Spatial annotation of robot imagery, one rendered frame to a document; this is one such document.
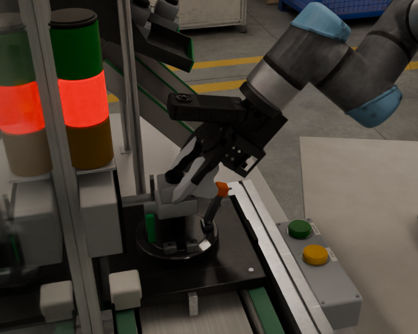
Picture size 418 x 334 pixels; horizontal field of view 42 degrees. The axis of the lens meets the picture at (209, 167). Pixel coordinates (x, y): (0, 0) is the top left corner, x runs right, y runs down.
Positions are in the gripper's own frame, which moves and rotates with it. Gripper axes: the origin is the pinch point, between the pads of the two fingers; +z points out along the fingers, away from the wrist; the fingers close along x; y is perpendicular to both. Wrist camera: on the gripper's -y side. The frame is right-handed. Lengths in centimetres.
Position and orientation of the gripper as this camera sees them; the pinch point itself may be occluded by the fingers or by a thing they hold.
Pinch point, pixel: (171, 185)
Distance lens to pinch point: 86.3
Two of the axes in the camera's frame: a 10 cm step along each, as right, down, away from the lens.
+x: -2.2, -5.2, 8.2
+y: 7.5, 4.5, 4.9
